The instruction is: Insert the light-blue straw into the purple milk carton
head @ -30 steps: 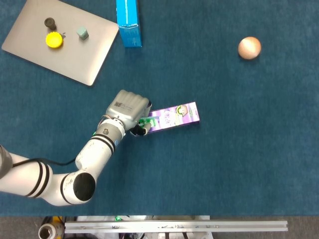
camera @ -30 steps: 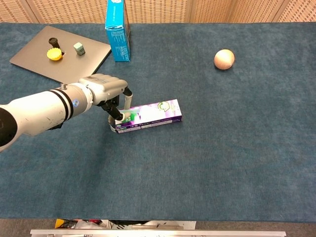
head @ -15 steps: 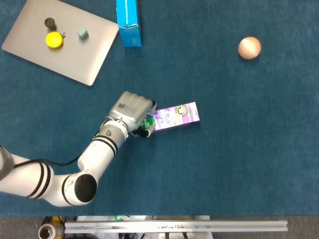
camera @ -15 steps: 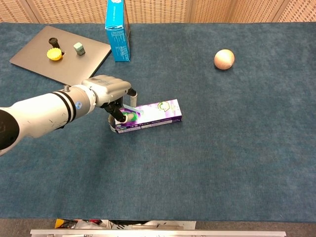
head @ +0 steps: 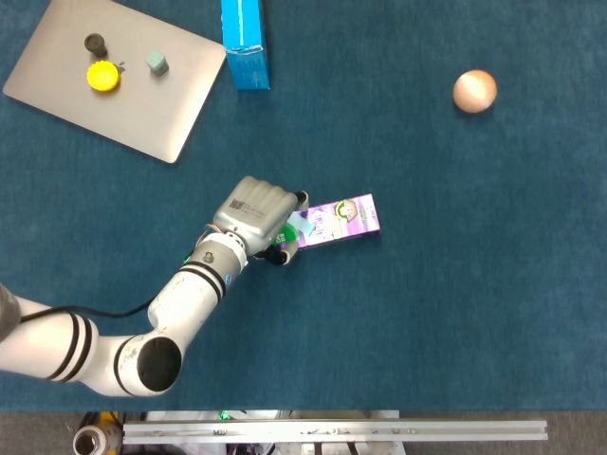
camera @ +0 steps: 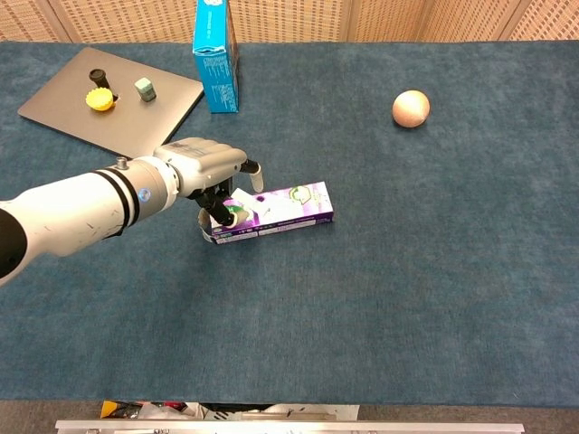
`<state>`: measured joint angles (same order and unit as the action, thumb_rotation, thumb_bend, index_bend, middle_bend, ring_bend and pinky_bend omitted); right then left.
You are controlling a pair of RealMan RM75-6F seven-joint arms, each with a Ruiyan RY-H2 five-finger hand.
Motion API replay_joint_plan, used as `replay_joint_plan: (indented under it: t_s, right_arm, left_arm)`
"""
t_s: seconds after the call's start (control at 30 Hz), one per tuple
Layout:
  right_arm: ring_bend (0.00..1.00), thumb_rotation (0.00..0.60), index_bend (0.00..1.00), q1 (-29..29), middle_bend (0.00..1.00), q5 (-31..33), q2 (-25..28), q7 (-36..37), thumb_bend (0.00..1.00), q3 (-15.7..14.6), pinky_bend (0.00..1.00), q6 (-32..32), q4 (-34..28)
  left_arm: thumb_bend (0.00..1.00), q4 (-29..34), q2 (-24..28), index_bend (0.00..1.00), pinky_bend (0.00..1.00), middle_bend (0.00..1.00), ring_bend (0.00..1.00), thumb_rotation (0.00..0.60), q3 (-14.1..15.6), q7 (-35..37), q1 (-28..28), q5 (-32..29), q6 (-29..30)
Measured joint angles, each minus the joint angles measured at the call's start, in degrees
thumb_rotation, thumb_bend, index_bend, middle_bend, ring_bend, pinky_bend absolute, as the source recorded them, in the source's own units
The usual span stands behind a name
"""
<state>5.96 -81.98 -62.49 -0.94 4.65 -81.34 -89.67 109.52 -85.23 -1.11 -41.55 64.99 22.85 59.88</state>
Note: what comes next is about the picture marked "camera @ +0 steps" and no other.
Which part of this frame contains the tan wooden ball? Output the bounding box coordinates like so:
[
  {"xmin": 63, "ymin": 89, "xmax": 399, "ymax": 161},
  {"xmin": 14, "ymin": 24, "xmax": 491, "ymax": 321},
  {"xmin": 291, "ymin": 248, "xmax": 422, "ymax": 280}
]
[{"xmin": 392, "ymin": 89, "xmax": 432, "ymax": 129}]

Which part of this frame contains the woven bamboo screen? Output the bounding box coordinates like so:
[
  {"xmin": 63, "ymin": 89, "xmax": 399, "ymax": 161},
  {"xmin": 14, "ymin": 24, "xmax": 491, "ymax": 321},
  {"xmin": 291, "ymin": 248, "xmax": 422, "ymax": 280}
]
[{"xmin": 0, "ymin": 0, "xmax": 579, "ymax": 44}]

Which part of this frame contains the yellow ridged bottle cap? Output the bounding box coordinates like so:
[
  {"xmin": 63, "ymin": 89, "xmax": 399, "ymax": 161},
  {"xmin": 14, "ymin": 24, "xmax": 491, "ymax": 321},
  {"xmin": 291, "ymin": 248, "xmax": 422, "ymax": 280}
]
[{"xmin": 85, "ymin": 88, "xmax": 115, "ymax": 113}]

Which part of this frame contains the blue carton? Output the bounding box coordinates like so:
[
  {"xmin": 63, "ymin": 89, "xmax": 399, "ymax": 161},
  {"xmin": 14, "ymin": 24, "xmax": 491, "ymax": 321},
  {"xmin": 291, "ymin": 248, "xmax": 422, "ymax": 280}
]
[{"xmin": 192, "ymin": 0, "xmax": 241, "ymax": 115}]

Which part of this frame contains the purple toothpaste box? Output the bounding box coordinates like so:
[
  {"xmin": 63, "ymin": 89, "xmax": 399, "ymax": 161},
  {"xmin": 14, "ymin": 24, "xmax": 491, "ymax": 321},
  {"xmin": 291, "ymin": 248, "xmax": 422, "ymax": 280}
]
[{"xmin": 195, "ymin": 181, "xmax": 337, "ymax": 246}]

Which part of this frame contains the aluminium frame rail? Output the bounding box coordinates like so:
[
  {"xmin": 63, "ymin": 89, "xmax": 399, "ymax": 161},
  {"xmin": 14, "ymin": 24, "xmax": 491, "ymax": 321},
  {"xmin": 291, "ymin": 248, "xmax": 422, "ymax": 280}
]
[{"xmin": 54, "ymin": 418, "xmax": 526, "ymax": 434}]

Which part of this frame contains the small black cylinder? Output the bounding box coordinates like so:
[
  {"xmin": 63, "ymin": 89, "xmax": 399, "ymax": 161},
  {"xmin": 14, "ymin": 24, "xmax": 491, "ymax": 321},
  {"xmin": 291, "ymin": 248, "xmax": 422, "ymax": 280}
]
[{"xmin": 88, "ymin": 68, "xmax": 112, "ymax": 91}]

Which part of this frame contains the yellow black package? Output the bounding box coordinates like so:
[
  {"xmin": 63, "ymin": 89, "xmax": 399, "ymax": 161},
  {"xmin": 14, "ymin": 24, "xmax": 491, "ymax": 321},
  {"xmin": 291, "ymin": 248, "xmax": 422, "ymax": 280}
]
[{"xmin": 100, "ymin": 400, "xmax": 141, "ymax": 420}]

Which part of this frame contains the white plastic bag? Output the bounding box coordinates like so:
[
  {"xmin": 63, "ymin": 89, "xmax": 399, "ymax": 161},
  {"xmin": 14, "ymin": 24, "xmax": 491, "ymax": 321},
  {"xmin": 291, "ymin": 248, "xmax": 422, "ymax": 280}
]
[{"xmin": 138, "ymin": 401, "xmax": 210, "ymax": 420}]

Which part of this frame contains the grey closed laptop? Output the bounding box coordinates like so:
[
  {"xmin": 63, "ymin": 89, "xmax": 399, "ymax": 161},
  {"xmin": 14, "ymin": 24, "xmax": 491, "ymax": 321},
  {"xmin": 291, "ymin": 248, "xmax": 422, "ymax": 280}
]
[{"xmin": 16, "ymin": 46, "xmax": 205, "ymax": 160}]

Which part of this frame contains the blue table cloth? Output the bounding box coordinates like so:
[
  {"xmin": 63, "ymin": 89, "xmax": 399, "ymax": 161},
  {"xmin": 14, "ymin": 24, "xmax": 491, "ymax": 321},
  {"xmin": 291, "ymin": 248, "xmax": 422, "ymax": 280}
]
[{"xmin": 0, "ymin": 40, "xmax": 579, "ymax": 404}]

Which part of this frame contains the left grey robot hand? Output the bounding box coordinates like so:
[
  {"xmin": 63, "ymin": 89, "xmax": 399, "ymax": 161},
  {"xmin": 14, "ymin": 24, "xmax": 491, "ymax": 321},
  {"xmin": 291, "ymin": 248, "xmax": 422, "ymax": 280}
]
[{"xmin": 152, "ymin": 137, "xmax": 264, "ymax": 228}]

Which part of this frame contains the small green block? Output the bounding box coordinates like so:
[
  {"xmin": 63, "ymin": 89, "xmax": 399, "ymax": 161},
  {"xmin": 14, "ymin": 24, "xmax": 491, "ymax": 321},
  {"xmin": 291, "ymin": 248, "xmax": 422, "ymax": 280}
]
[{"xmin": 134, "ymin": 77, "xmax": 157, "ymax": 103}]

